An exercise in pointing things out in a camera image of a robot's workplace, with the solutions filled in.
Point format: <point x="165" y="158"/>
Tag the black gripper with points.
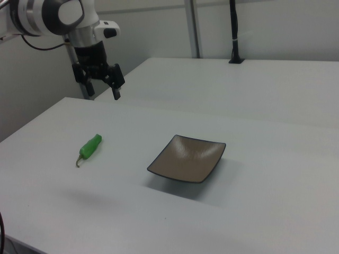
<point x="91" y="58"/>

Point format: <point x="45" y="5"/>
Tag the green chili pepper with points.
<point x="91" y="146"/>

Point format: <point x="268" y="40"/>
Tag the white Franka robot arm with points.
<point x="39" y="16"/>

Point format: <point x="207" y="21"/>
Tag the square brown ceramic plate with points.
<point x="185" y="161"/>

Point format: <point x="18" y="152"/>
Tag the black camera stand pole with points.
<point x="234" y="26"/>

